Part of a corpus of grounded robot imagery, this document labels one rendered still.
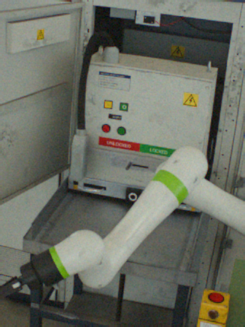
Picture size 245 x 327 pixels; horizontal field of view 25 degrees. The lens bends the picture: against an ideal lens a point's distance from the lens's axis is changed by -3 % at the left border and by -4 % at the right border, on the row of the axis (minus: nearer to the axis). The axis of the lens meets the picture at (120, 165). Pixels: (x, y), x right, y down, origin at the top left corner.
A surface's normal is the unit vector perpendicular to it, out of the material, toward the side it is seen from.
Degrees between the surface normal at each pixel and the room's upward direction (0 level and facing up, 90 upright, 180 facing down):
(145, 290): 90
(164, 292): 90
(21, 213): 90
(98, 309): 0
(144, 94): 90
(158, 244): 0
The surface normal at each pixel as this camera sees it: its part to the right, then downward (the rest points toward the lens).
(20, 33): 0.85, 0.28
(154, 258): 0.08, -0.91
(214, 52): -0.23, 0.38
